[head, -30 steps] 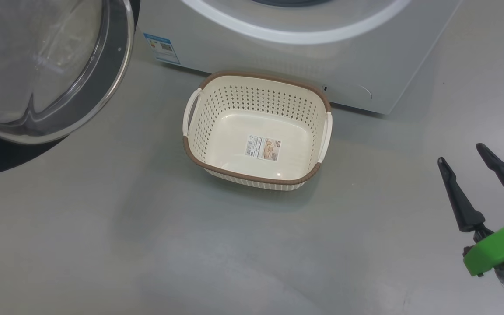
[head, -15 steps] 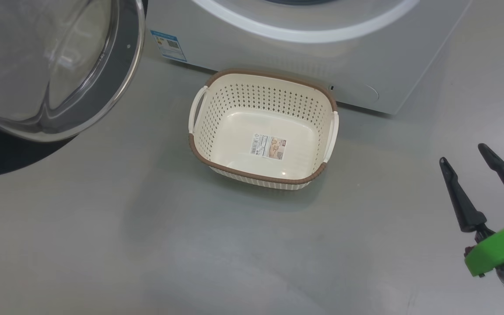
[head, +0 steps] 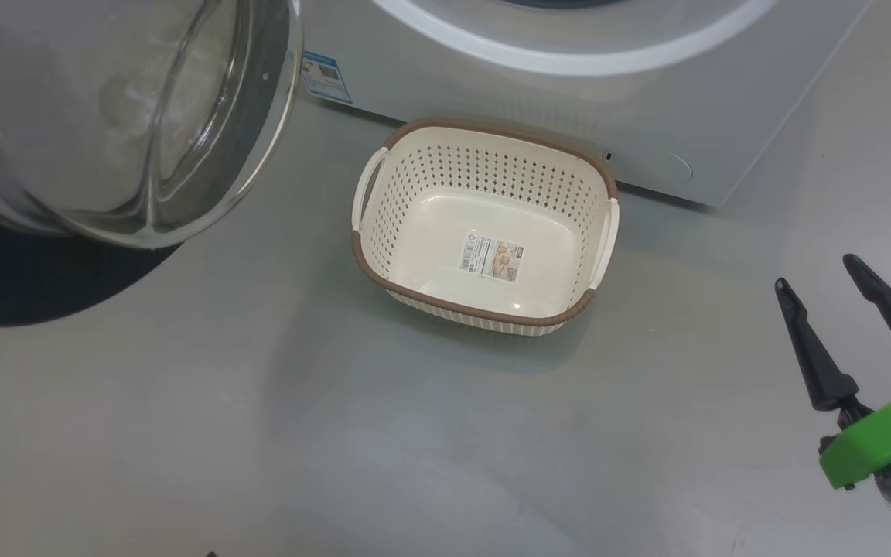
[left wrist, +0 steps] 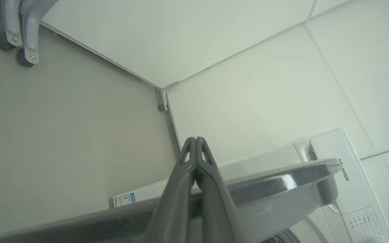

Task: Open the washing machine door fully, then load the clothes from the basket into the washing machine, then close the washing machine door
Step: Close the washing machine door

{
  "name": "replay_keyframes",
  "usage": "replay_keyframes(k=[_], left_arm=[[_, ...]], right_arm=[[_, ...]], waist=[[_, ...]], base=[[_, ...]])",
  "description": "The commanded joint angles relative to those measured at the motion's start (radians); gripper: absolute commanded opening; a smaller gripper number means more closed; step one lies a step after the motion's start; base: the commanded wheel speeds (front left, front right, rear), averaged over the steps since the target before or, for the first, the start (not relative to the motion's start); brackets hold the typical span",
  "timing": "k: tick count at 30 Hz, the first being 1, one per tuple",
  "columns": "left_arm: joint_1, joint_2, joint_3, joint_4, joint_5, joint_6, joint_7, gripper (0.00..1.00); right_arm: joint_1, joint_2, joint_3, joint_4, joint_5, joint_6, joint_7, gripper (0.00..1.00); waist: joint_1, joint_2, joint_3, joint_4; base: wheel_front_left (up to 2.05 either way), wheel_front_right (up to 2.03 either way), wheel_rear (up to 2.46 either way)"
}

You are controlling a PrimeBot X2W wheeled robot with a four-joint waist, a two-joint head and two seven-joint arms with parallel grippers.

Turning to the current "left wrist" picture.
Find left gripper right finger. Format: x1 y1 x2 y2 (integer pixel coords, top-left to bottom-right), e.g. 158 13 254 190
196 137 245 243

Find white partition panel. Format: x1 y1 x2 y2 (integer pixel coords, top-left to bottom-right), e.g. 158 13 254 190
41 0 350 89
166 0 389 243

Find small white bracket caster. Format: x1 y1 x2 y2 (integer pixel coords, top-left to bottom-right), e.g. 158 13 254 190
157 88 168 112

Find grey metal caster leg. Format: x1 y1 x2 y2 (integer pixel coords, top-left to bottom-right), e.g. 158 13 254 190
0 0 23 52
16 0 59 68

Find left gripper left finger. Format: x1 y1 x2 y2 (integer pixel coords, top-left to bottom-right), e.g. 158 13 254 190
146 137 197 243

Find white front-load washing machine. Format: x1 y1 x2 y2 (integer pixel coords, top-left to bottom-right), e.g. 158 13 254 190
112 129 389 243

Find grey washing machine door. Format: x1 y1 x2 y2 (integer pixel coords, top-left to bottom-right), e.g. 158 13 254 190
0 158 342 243

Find grey rubber door gasket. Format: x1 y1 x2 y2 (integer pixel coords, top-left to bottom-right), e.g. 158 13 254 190
265 228 305 243

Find blue white energy label sticker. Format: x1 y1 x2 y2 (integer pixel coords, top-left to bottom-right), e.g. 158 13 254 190
113 192 136 208

